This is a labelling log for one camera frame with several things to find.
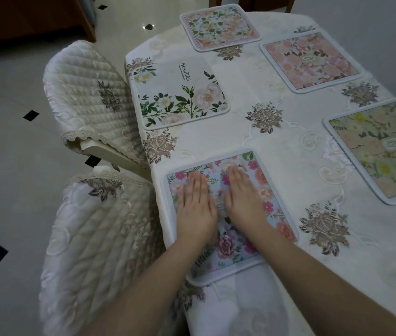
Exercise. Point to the person's left hand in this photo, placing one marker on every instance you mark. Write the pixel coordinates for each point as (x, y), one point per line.
(196, 213)

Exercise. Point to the table with cream tablecloth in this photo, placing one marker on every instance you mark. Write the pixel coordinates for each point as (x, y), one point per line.
(376, 258)

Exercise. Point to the person's right hand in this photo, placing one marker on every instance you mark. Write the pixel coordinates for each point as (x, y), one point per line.
(245, 202)

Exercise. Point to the white green-leaf floral placemat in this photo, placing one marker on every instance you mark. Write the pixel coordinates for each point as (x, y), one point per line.
(177, 94)

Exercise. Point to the quilted chair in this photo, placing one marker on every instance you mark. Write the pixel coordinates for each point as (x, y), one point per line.
(96, 248)
(86, 97)

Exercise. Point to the pink floral placemat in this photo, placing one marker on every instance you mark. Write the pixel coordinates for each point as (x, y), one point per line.
(309, 62)

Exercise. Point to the orange lily letter-border placemat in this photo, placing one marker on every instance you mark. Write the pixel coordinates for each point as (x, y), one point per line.
(219, 27)

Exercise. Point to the person's right forearm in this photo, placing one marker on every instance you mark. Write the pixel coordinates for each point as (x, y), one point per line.
(323, 279)

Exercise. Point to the person's left forearm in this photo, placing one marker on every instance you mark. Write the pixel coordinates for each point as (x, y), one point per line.
(142, 293)

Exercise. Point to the red blue floral placemat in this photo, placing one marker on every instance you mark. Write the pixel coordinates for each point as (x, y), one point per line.
(271, 206)

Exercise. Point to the brown wooden door frame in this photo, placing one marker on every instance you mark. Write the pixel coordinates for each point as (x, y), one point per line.
(290, 3)

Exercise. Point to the cloth-covered dining table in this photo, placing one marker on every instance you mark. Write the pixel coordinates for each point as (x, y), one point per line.
(288, 153)

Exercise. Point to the dark brown wooden furniture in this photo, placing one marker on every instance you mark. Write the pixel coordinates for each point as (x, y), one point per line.
(26, 13)

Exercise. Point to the grey sofa with striped cloth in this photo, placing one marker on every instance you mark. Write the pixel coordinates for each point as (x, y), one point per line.
(86, 5)

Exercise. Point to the yellow green floral placemat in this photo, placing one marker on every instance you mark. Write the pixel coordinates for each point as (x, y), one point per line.
(376, 150)

